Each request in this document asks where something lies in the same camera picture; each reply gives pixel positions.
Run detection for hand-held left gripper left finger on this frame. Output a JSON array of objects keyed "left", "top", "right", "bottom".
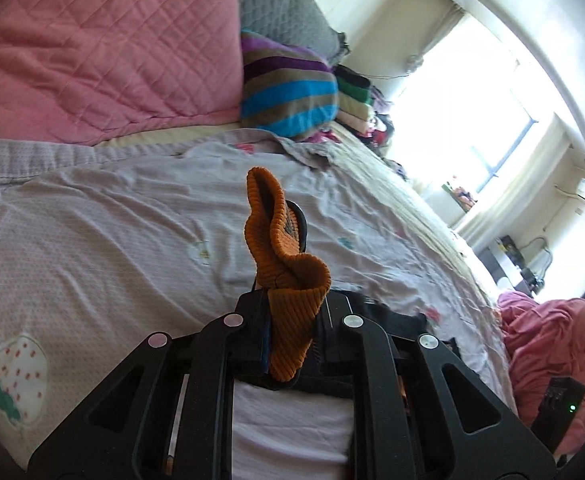
[{"left": 27, "top": 292, "right": 274, "bottom": 480}]

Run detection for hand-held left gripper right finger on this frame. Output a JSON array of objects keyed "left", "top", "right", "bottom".
[{"left": 315, "top": 294, "right": 558, "bottom": 480}]

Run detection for black garment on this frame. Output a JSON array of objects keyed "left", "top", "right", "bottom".
[{"left": 242, "top": 292, "right": 460, "bottom": 401}]

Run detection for orange ribbed knit garment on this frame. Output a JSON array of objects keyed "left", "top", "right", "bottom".
[{"left": 244, "top": 166, "right": 332, "bottom": 382}]

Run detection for stack of folded clothes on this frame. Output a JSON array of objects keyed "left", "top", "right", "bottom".
[{"left": 332, "top": 64, "right": 398, "bottom": 157}]

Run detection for crumpled pink blanket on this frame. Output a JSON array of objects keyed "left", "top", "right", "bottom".
[{"left": 496, "top": 290, "right": 585, "bottom": 457}]

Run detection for cluttered white desk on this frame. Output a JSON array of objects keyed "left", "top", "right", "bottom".
[{"left": 476, "top": 234, "right": 554, "bottom": 297}]

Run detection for beige bed cover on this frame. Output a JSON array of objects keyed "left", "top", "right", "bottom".
[{"left": 95, "top": 119, "right": 503, "bottom": 293}]

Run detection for printed lilac bed sheet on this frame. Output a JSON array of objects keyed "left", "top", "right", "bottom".
[{"left": 0, "top": 127, "right": 518, "bottom": 480}]

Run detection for colourful small ornaments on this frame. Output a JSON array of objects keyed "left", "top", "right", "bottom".
[{"left": 441, "top": 176, "right": 478, "bottom": 212}]

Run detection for cream curtain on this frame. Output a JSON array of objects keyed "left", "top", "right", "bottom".
[{"left": 451, "top": 115, "right": 573, "bottom": 252}]

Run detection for striped knit pillow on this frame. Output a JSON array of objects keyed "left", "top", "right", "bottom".
[{"left": 240, "top": 29, "right": 341, "bottom": 142}]

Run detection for bright window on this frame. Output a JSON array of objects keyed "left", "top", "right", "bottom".
[{"left": 387, "top": 14, "right": 540, "bottom": 196}]

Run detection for grey pillow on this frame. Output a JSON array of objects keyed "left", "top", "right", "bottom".
[{"left": 230, "top": 0, "right": 349, "bottom": 63}]

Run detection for pink quilted blanket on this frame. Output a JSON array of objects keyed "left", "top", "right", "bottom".
[{"left": 0, "top": 0, "right": 251, "bottom": 147}]

